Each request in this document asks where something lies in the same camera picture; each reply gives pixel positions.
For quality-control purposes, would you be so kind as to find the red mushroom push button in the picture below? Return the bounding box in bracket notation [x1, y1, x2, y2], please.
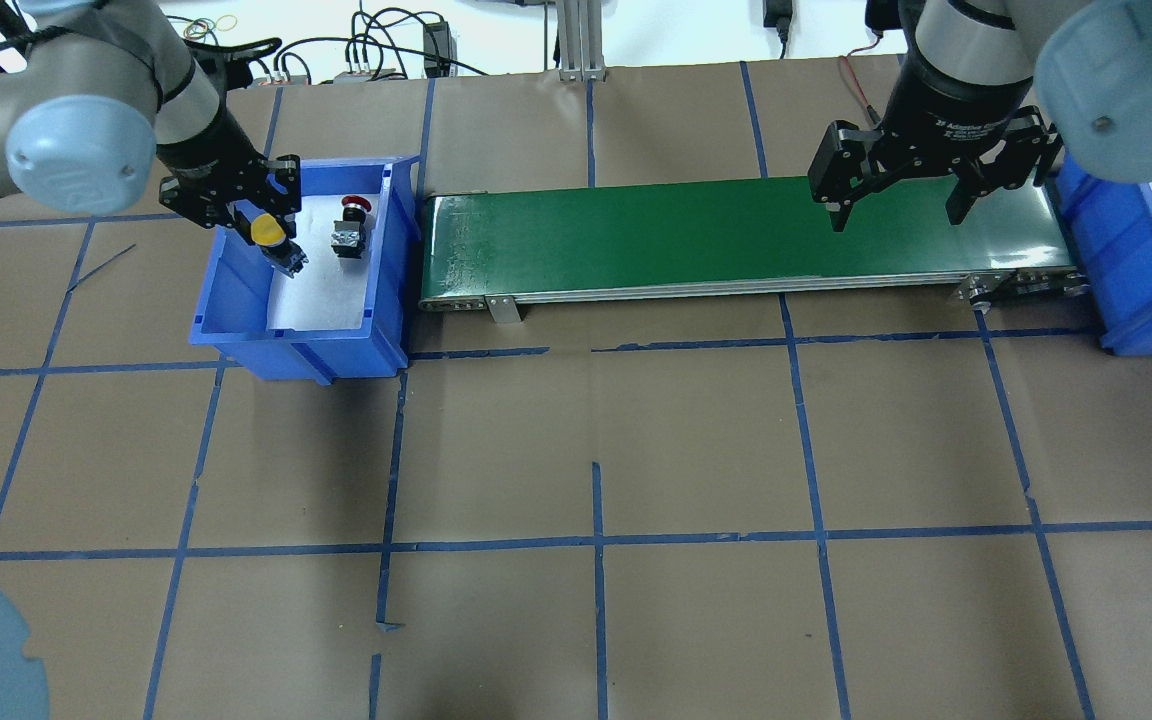
[332, 194, 372, 259]

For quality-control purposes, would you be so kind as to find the green conveyor belt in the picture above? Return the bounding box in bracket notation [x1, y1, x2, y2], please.
[419, 177, 1091, 313]

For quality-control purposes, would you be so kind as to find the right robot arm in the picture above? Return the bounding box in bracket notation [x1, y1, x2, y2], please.
[806, 1, 1152, 232]

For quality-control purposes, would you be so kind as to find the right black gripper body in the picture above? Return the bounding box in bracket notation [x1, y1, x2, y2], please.
[876, 45, 1036, 182]

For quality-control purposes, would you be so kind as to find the white foam pad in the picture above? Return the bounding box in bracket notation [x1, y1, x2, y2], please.
[268, 194, 370, 331]

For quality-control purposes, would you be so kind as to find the blue bin right side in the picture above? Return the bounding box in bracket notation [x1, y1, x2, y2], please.
[1056, 156, 1152, 356]

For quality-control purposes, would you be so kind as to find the yellow push button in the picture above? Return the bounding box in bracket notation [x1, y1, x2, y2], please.
[250, 213, 306, 278]

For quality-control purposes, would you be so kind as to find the blue bin with foam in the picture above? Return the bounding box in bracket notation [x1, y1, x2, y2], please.
[188, 156, 420, 386]

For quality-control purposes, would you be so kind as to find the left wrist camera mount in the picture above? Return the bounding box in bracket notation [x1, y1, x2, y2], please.
[185, 37, 283, 94]

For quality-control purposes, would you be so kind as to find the aluminium frame post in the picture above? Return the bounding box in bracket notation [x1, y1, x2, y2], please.
[554, 0, 607, 82]

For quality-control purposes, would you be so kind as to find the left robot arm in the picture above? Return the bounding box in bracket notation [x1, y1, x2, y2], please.
[0, 1, 294, 719]

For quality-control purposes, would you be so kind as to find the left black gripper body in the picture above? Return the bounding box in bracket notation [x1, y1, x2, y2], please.
[157, 105, 265, 202]

